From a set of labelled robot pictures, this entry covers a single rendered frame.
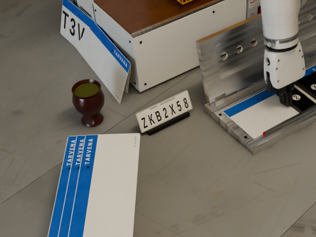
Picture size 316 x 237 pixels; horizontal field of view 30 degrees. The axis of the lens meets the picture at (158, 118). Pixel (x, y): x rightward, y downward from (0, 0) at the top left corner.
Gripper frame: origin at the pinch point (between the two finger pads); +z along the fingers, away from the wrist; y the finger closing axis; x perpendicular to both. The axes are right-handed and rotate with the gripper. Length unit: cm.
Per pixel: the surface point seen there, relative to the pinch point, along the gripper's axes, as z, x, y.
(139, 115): -4.0, 15.5, -34.5
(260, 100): 1.5, 5.7, -3.8
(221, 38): -17.2, 11.7, -9.6
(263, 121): 2.9, -0.9, -8.6
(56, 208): -5, -5, -66
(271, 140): 4.4, -7.0, -11.3
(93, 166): -6, 1, -54
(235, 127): 2.2, 1.2, -15.8
